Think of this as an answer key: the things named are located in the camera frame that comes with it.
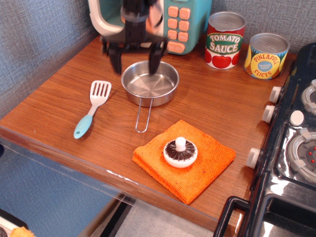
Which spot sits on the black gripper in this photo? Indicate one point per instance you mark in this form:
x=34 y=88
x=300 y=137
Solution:
x=135 y=37

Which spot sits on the small steel pot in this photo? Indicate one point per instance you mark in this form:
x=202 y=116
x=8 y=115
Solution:
x=146 y=90

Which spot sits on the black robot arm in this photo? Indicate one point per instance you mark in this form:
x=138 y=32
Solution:
x=137 y=7

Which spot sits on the orange folded cloth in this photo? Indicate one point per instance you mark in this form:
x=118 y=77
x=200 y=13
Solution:
x=185 y=183

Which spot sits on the white and teal spatula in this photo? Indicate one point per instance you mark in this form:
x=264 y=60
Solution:
x=99 y=94

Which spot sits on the toy microwave oven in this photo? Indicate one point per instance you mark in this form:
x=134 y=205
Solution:
x=183 y=22

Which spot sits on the tomato sauce can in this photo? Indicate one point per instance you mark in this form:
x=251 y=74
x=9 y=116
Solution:
x=224 y=39

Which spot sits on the toy mushroom slice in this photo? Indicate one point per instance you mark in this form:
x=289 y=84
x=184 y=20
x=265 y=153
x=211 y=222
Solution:
x=180 y=153

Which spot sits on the pineapple slices can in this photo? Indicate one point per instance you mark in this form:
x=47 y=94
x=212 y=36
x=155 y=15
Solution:
x=266 y=55

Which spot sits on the black toy stove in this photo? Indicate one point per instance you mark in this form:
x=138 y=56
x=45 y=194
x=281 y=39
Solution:
x=283 y=189

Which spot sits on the orange object at corner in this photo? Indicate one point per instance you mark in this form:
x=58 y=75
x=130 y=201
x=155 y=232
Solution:
x=17 y=232

